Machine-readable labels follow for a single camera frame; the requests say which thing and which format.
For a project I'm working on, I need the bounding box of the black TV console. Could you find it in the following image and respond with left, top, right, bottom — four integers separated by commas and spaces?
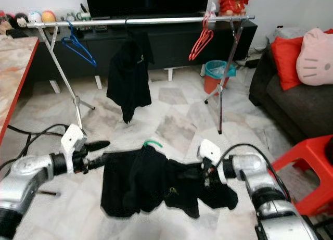
8, 16, 258, 84

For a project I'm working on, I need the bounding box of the red edged marble table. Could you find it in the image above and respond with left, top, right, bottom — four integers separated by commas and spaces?
0, 36, 40, 139

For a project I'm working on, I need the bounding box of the brown plush toy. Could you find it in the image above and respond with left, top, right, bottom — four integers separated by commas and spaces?
0, 14, 15, 35

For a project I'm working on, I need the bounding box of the dark brown sofa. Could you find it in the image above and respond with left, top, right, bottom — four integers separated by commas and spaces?
249, 27, 333, 144

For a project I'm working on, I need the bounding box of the side table white lace cloth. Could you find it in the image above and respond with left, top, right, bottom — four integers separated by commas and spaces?
268, 24, 305, 40

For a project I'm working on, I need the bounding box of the red bin teal liner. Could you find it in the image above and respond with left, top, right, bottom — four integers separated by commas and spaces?
203, 59, 236, 95

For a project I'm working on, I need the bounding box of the white blue round toy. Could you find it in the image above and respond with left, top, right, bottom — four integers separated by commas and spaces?
28, 11, 42, 24

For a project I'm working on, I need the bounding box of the pink cat face pillow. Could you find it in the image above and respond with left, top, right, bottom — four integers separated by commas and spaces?
296, 28, 333, 86

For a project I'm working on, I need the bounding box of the orange round plush toy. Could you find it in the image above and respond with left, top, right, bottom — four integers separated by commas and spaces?
41, 11, 57, 23

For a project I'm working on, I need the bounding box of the red gold figurine statue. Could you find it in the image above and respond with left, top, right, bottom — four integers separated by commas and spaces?
219, 0, 253, 16

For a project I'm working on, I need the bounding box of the black plush toy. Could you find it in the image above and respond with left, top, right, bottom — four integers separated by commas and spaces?
13, 12, 29, 30

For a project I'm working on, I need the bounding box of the blue plastic hanger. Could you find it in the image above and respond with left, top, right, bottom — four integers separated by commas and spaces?
61, 21, 98, 68

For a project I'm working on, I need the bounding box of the red cushion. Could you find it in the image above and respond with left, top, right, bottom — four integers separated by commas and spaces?
271, 36, 306, 91

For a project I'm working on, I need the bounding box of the green plastic hanger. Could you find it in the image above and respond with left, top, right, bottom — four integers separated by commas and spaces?
143, 139, 164, 148

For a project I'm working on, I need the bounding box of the black shirt green logo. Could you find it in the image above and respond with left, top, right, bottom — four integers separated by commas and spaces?
107, 37, 152, 124
100, 145, 239, 220

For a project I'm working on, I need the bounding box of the black flat television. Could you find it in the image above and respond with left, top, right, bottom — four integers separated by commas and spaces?
85, 0, 211, 18

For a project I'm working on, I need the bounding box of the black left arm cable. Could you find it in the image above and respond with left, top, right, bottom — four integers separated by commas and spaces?
26, 123, 71, 162

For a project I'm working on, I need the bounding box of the black metal frame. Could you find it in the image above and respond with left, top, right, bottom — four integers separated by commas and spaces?
8, 124, 55, 137

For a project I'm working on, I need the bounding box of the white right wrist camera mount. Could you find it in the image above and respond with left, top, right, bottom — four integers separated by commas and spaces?
197, 139, 222, 170

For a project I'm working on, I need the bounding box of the red plastic hanger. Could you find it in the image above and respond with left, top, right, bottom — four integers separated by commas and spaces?
189, 12, 215, 61

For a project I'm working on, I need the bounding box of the red plastic stool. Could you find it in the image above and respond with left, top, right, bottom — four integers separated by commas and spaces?
272, 134, 333, 217

